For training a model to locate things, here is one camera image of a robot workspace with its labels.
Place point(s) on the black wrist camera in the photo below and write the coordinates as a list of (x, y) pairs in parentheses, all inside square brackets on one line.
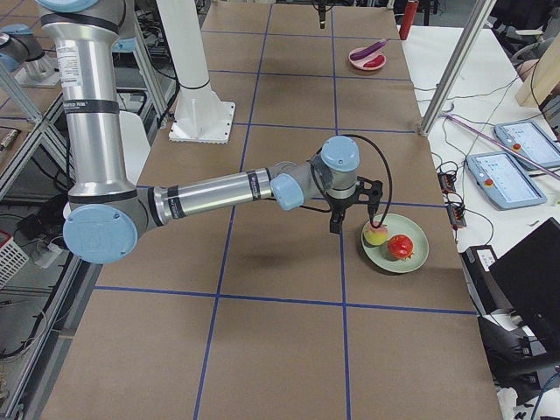
[(336, 221)]

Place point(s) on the red chili pepper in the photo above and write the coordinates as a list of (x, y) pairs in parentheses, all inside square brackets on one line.
[(375, 63)]

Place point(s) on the far teach pendant tablet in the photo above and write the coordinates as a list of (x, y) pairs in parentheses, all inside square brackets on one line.
[(528, 139)]

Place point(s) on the aluminium frame post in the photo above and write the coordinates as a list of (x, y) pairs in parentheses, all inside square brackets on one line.
[(466, 41)]

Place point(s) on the white plastic basket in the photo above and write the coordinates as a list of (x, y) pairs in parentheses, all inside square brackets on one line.
[(12, 258)]

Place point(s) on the teach pendant tablet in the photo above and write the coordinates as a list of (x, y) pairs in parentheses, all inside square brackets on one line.
[(505, 183), (528, 139)]

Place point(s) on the long reacher grabber stick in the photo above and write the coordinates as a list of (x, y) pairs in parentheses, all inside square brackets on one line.
[(509, 150)]

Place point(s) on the red pomegranate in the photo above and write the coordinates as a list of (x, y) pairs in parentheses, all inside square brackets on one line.
[(400, 247)]

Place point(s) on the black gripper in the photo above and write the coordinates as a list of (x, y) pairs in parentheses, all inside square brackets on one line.
[(321, 12), (339, 205)]

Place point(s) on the light green plate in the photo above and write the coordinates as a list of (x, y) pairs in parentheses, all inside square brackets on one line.
[(399, 224)]

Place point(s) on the purple eggplant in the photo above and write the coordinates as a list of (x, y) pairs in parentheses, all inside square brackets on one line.
[(365, 52)]

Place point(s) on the yellow pink peach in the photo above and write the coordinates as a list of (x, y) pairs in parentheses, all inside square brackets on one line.
[(375, 234)]

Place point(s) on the black laptop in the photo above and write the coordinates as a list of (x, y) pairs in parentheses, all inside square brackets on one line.
[(528, 275)]

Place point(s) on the near teach pendant tablet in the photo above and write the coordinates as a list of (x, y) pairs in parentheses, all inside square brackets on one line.
[(505, 183)]

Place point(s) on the pink plate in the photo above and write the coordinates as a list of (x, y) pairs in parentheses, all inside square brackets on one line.
[(358, 63)]

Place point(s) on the white pedestal column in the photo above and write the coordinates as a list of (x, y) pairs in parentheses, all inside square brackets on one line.
[(200, 115)]

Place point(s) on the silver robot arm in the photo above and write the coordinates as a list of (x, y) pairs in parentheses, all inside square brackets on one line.
[(108, 212)]

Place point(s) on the red bottle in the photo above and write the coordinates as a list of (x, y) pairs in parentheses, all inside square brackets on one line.
[(408, 17)]

